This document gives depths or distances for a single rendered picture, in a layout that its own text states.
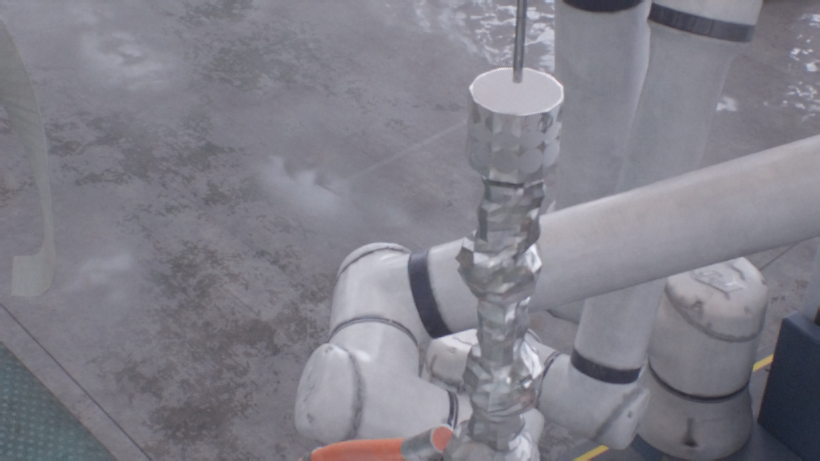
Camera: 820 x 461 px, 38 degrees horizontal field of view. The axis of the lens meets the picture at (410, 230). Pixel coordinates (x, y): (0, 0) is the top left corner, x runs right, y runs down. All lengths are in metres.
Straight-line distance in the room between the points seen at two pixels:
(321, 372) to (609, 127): 0.64
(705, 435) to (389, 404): 0.86
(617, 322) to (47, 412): 1.44
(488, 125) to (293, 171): 2.70
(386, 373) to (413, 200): 1.99
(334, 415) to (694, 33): 0.59
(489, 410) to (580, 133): 1.03
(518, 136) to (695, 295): 1.25
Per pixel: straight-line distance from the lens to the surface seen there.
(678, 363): 1.74
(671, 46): 1.35
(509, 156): 0.45
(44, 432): 2.51
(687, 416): 1.80
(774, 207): 1.08
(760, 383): 2.13
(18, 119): 1.08
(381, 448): 0.66
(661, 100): 1.36
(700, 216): 1.07
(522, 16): 0.44
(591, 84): 1.49
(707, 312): 1.67
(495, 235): 0.49
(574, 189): 1.62
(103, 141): 3.35
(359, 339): 1.07
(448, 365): 1.40
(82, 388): 2.59
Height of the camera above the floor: 1.75
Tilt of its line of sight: 37 degrees down
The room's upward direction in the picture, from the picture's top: straight up
